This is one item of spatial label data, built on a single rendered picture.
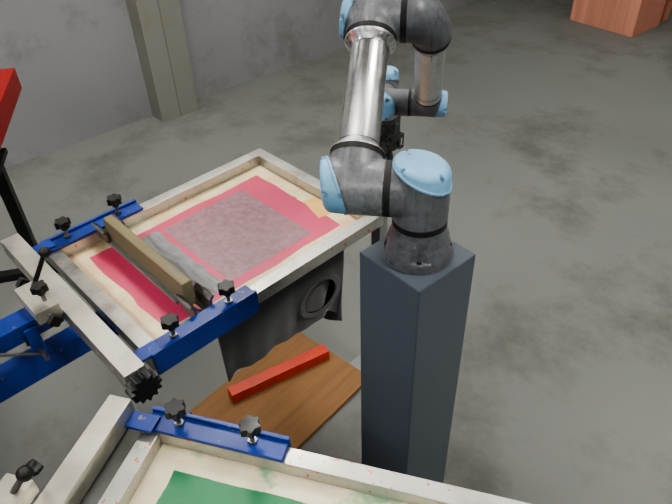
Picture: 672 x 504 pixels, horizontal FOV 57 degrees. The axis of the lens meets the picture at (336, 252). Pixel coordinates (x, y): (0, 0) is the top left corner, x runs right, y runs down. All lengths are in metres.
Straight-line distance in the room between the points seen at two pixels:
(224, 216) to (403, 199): 0.85
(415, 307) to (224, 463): 0.50
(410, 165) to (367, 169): 0.08
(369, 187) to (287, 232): 0.66
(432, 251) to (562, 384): 1.58
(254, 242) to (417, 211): 0.71
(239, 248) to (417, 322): 0.67
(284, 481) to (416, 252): 0.52
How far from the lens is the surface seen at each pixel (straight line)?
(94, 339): 1.51
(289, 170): 2.06
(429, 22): 1.45
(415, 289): 1.27
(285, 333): 1.91
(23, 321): 1.63
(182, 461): 1.35
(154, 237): 1.90
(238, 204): 1.98
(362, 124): 1.29
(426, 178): 1.19
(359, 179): 1.22
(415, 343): 1.37
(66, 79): 4.57
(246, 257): 1.76
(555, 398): 2.71
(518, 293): 3.11
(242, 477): 1.30
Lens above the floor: 2.05
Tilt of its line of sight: 39 degrees down
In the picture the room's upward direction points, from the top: 2 degrees counter-clockwise
